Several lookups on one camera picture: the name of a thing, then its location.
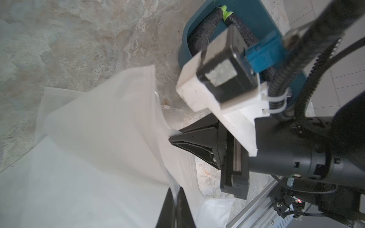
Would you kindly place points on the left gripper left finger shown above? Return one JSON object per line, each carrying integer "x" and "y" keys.
{"x": 167, "y": 217}

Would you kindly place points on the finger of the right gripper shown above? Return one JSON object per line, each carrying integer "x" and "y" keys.
{"x": 200, "y": 134}

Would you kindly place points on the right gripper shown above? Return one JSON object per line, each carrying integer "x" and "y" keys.
{"x": 288, "y": 149}

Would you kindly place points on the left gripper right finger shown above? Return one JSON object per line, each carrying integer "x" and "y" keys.
{"x": 184, "y": 218}

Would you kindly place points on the clear zip-top bag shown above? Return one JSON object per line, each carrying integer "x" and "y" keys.
{"x": 102, "y": 159}

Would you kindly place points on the teal plastic bin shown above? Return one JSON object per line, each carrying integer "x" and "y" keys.
{"x": 266, "y": 47}

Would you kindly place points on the eggplant at bin back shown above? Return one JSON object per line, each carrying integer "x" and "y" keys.
{"x": 200, "y": 37}

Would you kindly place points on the aluminium mounting rail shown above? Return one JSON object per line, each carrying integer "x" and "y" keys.
{"x": 260, "y": 213}

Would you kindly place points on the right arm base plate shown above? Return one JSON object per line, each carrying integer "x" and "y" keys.
{"x": 297, "y": 198}

